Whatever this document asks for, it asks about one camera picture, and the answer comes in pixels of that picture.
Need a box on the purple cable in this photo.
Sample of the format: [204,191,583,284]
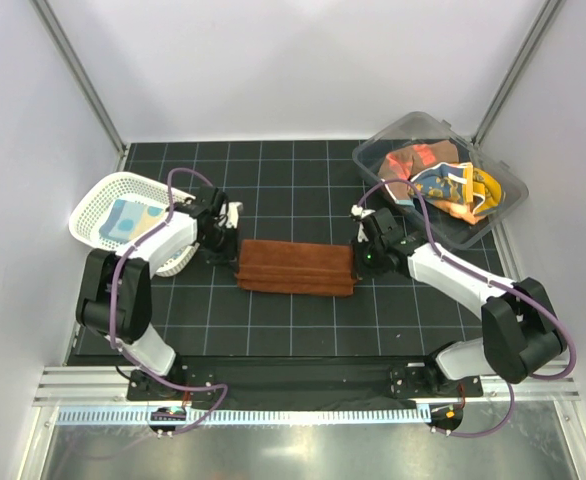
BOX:
[108,167,229,436]
[357,179,577,439]

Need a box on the yellow blue patterned towel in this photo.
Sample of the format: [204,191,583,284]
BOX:
[410,162,506,225]

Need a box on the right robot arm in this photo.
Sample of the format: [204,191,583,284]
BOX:
[351,205,574,396]

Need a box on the left aluminium frame post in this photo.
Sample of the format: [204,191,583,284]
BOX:
[29,0,127,156]

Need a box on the right aluminium frame post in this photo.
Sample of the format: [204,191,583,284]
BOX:
[472,0,565,146]

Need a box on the white slotted cable duct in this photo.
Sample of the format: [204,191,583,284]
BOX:
[56,404,431,427]

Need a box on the aluminium frame post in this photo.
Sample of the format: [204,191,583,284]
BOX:
[472,0,565,146]
[29,0,127,156]

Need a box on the blue polka dot towel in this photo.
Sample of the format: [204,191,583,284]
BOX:
[99,199,165,243]

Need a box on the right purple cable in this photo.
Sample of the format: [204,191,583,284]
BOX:
[357,179,577,439]

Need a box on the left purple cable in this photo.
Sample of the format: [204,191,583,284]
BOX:
[108,167,229,436]

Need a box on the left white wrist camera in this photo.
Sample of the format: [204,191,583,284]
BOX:
[222,202,243,229]

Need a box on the pink brown towel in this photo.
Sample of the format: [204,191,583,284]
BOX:
[378,140,472,204]

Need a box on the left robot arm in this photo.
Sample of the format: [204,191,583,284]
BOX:
[75,186,243,400]

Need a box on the clear plastic storage bin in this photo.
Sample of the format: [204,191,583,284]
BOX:
[352,112,529,250]

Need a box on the white perforated plastic basket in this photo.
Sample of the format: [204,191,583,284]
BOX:
[68,172,198,277]

